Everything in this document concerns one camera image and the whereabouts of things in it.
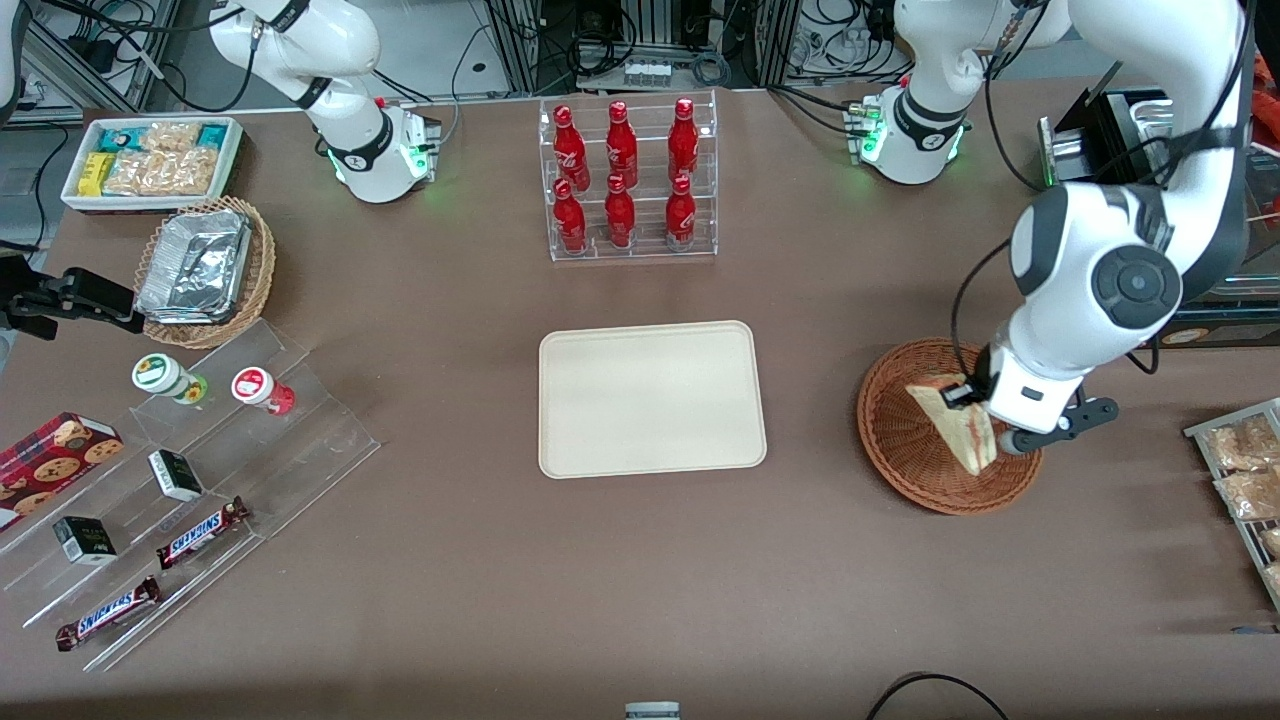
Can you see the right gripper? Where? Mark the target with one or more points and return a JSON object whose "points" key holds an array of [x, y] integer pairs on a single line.
{"points": [[62, 296]]}

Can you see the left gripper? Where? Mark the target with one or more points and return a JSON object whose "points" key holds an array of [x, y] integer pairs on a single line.
{"points": [[977, 385]]}

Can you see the triangle sandwich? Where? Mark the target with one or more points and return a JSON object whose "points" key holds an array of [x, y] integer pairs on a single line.
{"points": [[950, 425]]}

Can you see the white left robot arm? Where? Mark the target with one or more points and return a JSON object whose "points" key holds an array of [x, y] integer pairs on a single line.
{"points": [[1100, 280]]}

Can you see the brown wicker basket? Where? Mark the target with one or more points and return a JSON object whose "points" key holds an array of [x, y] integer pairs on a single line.
{"points": [[895, 450]]}

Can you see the light wicker basket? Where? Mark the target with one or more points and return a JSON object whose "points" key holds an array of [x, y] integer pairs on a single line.
{"points": [[262, 270]]}

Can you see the tray of packaged snacks right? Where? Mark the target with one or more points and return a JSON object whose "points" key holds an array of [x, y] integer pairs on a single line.
{"points": [[1200, 432]]}

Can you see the cream plastic tray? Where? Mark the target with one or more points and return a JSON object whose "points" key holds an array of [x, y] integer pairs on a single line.
{"points": [[650, 400]]}

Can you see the green lid yogurt cup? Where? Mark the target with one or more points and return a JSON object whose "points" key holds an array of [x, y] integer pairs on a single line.
{"points": [[160, 375]]}

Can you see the silver foil packets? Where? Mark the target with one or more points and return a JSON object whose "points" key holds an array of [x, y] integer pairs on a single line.
{"points": [[195, 265]]}

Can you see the yellow snack packet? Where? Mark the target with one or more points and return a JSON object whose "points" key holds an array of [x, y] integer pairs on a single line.
{"points": [[95, 173]]}

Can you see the red tartan cookie box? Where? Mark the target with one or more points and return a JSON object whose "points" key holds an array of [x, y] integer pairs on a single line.
{"points": [[55, 460]]}

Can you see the clear cracker bag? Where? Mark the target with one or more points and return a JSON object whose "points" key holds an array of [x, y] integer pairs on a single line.
{"points": [[170, 135], [160, 172]]}

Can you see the teal snack packet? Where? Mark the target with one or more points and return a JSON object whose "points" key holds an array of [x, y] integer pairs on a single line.
{"points": [[118, 138], [213, 135]]}

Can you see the small black carton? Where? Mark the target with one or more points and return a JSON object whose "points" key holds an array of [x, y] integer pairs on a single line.
{"points": [[85, 540], [175, 475]]}

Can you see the red lid yogurt cup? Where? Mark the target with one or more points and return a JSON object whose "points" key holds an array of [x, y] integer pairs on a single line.
{"points": [[255, 387]]}

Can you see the white rectangular snack bin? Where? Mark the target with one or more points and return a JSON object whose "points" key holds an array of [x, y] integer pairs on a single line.
{"points": [[235, 150]]}

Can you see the Snickers chocolate bar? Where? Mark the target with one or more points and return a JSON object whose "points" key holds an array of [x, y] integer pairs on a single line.
{"points": [[108, 613], [200, 533]]}

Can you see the clear acrylic stepped shelf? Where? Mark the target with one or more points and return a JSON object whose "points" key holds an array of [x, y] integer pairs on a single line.
{"points": [[300, 440]]}

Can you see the clear pastry bag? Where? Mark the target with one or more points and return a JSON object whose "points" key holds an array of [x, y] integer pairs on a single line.
{"points": [[1274, 580], [1240, 445], [1250, 495], [1272, 542]]}

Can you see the black metal appliance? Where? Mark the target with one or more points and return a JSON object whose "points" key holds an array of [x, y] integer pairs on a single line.
{"points": [[1105, 150]]}

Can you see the red cola bottle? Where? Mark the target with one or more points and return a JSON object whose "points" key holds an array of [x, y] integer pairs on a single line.
{"points": [[570, 222], [621, 148], [620, 218], [680, 218], [683, 145], [570, 150]]}

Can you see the clear acrylic bottle rack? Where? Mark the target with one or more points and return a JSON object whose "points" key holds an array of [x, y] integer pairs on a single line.
{"points": [[645, 250]]}

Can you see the grey device edge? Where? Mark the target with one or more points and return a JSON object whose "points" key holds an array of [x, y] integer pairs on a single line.
{"points": [[652, 711]]}

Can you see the white power strip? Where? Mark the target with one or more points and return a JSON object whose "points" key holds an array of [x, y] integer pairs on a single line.
{"points": [[647, 73]]}

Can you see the aluminium frame stand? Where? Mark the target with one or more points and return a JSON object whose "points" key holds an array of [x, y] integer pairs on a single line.
{"points": [[100, 60]]}

